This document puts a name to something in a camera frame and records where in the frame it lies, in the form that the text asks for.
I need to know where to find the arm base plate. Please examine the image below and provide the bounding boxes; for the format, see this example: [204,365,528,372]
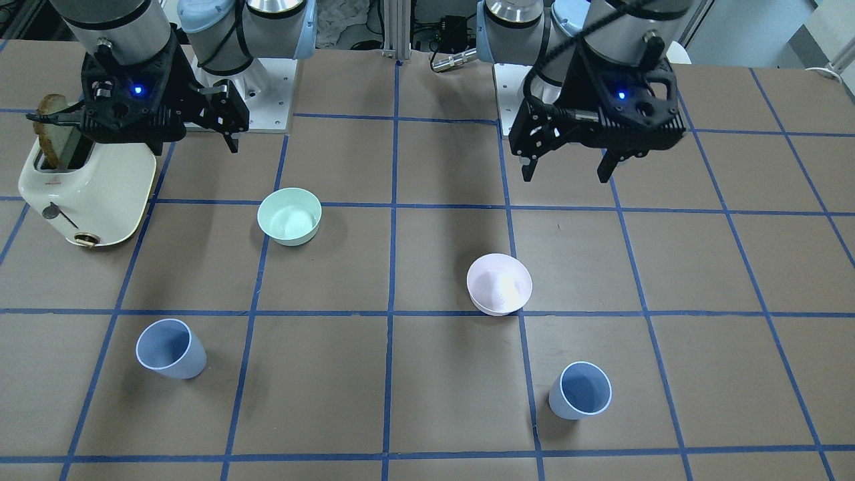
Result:
[493,63,609,142]
[172,55,298,134]

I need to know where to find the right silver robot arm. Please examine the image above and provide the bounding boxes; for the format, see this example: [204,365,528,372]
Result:
[33,1,317,155]

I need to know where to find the cream white toaster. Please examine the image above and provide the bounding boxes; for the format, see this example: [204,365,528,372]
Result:
[18,134,158,247]

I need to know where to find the pink bowl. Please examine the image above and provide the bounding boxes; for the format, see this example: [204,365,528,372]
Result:
[466,253,532,316]

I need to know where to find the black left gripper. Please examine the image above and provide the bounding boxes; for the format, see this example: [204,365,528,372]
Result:
[509,40,687,184]

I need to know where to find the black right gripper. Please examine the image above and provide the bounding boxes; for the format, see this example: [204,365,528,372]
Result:
[79,31,250,155]

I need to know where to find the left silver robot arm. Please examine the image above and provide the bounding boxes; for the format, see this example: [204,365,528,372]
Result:
[476,1,692,183]

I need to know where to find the slice of toast bread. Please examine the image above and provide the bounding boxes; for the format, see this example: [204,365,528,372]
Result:
[33,94,81,170]

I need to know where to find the mint green bowl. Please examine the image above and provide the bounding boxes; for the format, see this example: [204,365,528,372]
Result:
[256,188,323,247]

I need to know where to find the blue cup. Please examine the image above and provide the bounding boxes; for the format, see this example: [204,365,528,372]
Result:
[135,319,207,379]
[548,360,613,420]

